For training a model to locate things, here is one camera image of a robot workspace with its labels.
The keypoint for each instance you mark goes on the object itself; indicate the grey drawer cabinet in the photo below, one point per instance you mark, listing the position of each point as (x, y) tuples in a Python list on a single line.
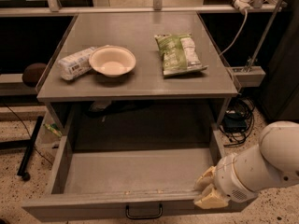
[(136, 32)]

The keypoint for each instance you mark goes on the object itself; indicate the clear plastic bag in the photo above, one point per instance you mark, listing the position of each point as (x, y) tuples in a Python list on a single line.
[(47, 140)]

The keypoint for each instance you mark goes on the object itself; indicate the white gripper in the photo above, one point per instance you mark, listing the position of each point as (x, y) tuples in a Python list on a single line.
[(230, 177)]

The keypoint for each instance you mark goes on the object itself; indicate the white paper bowl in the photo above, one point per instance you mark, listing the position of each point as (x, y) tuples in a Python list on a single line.
[(112, 61)]

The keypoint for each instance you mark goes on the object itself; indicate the white wrapped package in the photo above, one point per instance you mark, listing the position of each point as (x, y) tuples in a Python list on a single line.
[(76, 64)]

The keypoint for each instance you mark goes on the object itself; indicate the green chip bag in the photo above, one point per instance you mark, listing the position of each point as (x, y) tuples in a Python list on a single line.
[(178, 54)]

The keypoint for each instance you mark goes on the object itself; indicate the black stand leg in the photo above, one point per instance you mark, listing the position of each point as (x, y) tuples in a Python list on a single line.
[(29, 145)]

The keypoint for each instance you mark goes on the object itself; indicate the grey metal bracket box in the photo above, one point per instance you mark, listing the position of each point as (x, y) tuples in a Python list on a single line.
[(251, 78)]

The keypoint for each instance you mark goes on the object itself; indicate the brown round ball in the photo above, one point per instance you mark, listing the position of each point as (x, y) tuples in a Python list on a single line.
[(33, 73)]

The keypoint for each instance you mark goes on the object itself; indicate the grey top drawer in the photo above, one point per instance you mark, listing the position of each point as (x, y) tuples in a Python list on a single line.
[(139, 164)]

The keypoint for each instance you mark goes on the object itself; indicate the metal diagonal pole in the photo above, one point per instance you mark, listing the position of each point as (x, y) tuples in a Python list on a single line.
[(258, 4)]

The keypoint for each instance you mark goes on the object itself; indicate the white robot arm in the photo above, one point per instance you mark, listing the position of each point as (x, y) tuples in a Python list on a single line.
[(279, 145)]

